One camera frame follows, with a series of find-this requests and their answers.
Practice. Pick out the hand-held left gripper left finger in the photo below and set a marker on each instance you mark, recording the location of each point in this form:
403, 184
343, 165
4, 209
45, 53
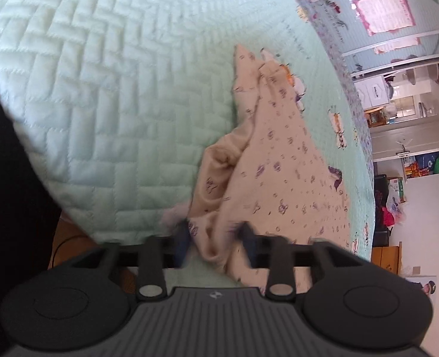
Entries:
182, 241

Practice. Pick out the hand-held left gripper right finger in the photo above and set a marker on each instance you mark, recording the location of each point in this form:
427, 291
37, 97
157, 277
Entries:
249, 245

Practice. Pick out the beige printed pajama top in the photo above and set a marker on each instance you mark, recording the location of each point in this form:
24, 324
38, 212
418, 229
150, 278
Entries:
279, 163

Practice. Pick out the wooden cabinet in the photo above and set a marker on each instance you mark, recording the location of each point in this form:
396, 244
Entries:
385, 258

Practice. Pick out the dark patterned cloth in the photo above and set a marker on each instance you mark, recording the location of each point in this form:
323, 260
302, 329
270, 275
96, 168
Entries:
379, 199

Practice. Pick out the pink plastic bag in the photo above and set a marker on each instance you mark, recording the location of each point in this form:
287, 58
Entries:
390, 217

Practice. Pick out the black sofa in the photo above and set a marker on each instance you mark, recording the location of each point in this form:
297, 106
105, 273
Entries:
380, 182

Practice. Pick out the white plastic bag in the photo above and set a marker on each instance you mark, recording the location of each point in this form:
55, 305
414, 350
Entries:
392, 204

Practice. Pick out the bee-printed green quilt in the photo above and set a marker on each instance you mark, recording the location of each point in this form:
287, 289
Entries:
111, 100

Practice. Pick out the green cardboard box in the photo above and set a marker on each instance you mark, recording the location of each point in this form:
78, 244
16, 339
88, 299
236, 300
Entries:
396, 186

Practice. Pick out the wooden chair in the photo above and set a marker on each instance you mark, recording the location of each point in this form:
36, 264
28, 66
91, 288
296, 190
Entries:
375, 117

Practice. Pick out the poster of uniformed child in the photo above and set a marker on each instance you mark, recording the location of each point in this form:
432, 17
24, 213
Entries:
426, 287

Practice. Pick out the stack of colourful packets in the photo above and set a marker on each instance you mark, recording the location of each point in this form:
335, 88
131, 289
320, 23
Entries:
416, 167

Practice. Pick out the white drawer cabinet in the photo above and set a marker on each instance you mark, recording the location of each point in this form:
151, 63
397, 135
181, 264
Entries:
372, 93

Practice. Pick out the white door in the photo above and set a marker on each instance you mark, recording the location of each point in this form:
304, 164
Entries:
420, 135

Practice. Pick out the heart-printed bed sheet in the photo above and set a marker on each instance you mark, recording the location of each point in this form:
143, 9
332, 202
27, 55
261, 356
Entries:
327, 33

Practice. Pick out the wardrobe with sliding doors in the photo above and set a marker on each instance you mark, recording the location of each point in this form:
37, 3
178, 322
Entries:
347, 37

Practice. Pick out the pink-bordered poster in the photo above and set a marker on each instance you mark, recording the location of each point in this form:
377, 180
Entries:
396, 45
385, 13

